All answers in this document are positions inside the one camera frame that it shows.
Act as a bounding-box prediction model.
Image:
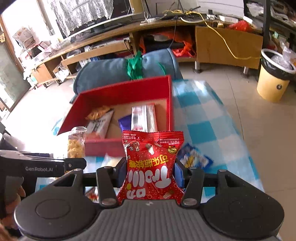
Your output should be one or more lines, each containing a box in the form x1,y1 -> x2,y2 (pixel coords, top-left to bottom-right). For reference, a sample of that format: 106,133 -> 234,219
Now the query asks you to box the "clear bag of yellow crackers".
67,126 -> 87,158

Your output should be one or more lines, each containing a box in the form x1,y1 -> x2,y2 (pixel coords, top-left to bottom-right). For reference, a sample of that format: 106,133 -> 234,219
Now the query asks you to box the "red cola candy bag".
117,131 -> 184,204

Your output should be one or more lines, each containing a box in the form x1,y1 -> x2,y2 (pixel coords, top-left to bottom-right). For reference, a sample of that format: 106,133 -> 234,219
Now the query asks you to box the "white duck snack pouch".
86,106 -> 114,140

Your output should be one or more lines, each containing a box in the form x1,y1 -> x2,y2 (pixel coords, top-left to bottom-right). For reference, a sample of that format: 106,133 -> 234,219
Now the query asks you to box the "red white striped snack pack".
131,103 -> 158,133

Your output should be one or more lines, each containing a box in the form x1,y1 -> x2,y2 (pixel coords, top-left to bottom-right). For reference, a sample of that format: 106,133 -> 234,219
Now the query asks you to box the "person's left hand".
1,186 -> 26,241

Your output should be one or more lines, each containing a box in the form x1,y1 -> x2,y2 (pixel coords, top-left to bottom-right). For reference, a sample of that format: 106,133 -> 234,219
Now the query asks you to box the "blue snack packet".
177,143 -> 214,170

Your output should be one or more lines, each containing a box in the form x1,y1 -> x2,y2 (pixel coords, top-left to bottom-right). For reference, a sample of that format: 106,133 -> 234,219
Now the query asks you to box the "blue white checkered cloth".
48,80 -> 263,189

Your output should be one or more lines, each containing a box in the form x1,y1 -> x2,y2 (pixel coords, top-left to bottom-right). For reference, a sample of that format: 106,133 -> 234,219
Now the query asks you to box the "purple snack packet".
118,114 -> 132,131

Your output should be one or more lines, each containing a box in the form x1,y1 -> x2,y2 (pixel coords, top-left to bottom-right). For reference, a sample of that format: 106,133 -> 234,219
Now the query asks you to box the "red cardboard box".
58,75 -> 174,157

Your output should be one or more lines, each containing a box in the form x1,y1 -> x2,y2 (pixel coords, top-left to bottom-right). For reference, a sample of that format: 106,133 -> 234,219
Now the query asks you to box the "rolled blue blanket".
70,48 -> 183,104

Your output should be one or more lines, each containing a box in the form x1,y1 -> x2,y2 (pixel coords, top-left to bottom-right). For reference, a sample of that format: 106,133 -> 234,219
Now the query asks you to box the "orange bag in cabinet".
139,30 -> 196,58

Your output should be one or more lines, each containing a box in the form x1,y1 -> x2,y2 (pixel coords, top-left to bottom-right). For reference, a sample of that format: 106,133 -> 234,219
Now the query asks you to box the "yellow trash bin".
257,49 -> 295,102

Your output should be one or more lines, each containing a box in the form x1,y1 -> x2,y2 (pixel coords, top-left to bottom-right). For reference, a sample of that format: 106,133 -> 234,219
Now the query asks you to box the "wooden TV cabinet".
29,20 -> 263,85

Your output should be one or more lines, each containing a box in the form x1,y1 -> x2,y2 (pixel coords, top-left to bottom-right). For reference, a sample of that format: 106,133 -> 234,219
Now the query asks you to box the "television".
37,0 -> 144,40

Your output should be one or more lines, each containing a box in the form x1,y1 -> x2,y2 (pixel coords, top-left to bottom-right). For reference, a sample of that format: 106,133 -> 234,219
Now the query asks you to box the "red plastic bag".
228,20 -> 253,33

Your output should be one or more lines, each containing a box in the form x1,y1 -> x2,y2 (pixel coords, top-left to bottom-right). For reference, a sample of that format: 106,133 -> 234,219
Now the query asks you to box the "white power strip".
140,18 -> 161,26

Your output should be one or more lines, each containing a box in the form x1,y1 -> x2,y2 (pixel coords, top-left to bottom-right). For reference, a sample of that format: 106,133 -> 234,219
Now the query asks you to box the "black metal shelf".
243,1 -> 295,50

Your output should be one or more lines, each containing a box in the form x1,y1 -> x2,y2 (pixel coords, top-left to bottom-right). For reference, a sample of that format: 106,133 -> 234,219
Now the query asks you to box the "green strap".
125,50 -> 167,81

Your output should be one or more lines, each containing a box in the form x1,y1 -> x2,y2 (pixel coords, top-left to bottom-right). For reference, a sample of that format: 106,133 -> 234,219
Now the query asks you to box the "yellow cable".
162,9 -> 262,60

